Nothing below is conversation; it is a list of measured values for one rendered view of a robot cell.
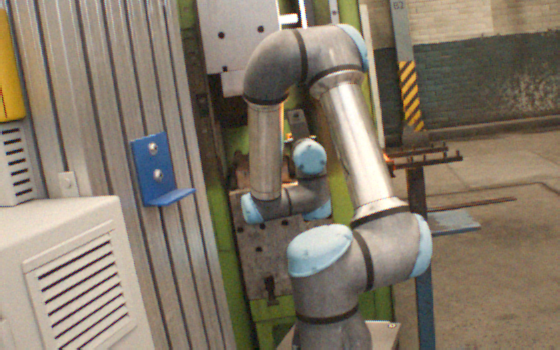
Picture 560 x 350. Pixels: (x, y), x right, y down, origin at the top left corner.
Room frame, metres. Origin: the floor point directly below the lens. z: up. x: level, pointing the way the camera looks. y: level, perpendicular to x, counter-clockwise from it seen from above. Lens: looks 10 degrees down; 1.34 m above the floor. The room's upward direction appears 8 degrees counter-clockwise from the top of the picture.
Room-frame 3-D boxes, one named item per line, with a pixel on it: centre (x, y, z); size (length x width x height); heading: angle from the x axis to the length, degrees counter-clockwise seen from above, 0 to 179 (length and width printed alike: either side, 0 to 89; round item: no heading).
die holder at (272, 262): (2.20, 0.05, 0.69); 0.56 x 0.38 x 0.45; 2
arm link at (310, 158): (1.27, -0.06, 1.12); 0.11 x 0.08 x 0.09; 2
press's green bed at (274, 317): (2.20, 0.05, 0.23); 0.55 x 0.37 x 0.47; 2
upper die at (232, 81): (2.19, 0.11, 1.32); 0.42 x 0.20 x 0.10; 2
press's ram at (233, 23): (2.19, 0.06, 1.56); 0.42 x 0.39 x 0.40; 2
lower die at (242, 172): (2.19, 0.11, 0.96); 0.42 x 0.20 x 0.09; 2
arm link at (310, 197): (1.27, -0.04, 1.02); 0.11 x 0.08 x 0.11; 106
